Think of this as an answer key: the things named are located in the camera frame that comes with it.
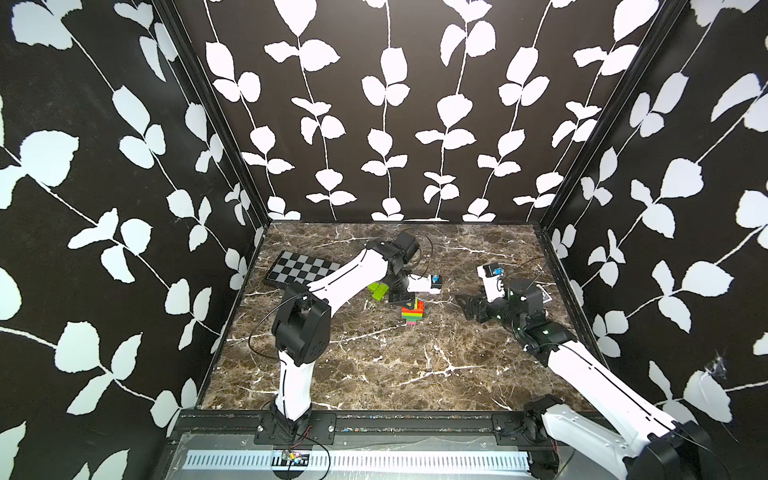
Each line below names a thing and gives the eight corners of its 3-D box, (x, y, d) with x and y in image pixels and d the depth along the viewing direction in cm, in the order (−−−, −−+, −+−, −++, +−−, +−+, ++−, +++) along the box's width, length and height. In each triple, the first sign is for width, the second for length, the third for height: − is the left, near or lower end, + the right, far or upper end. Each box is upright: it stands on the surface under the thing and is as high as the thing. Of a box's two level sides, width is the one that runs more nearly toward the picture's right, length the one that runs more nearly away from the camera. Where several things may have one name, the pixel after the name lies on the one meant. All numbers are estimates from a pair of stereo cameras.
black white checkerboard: (269, 280, 105) (266, 275, 103) (283, 255, 112) (281, 250, 110) (328, 292, 102) (326, 287, 99) (339, 266, 109) (338, 261, 107)
